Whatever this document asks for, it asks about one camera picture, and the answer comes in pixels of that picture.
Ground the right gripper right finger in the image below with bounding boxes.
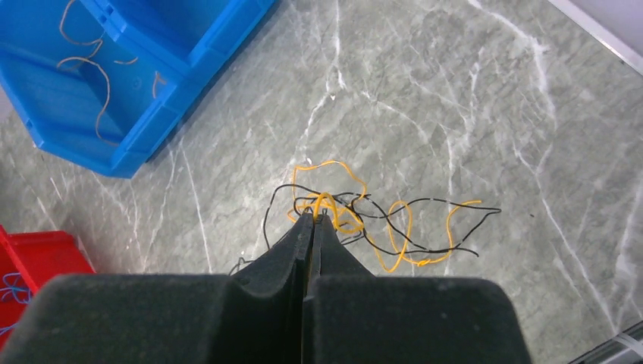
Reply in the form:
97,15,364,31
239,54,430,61
301,215,532,363

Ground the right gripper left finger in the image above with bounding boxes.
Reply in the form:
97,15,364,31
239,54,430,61
1,214,315,363

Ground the red plastic bin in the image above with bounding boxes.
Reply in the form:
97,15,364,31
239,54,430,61
1,229,95,346

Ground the blue divided plastic bin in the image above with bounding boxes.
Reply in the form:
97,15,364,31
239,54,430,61
1,1,274,178

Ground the black aluminium base frame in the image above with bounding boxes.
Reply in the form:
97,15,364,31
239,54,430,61
571,322,642,364

